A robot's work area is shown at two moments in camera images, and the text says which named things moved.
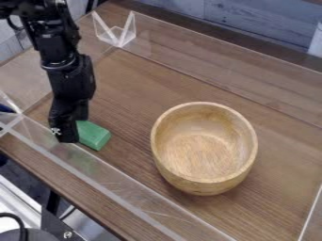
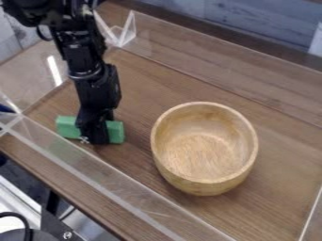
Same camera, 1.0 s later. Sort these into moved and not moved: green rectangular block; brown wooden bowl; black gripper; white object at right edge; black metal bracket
Moved: black gripper; green rectangular block
Not moved: white object at right edge; black metal bracket; brown wooden bowl
